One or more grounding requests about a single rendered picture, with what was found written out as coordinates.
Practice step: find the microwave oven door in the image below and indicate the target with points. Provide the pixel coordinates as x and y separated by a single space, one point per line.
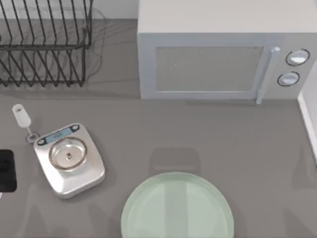
148 74

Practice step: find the pale green plate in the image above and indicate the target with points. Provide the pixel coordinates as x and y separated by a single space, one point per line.
177 208

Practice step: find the pale microwave oven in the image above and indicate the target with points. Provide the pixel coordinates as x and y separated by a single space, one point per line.
188 22

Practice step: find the silver kitchen scale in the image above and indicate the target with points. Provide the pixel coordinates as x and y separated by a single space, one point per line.
74 178

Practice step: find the small microwave knob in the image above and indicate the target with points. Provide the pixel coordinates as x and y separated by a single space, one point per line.
288 78

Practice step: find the large microwave knob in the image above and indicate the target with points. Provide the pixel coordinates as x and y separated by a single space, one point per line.
297 57

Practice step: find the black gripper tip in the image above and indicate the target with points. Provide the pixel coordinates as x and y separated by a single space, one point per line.
7 171

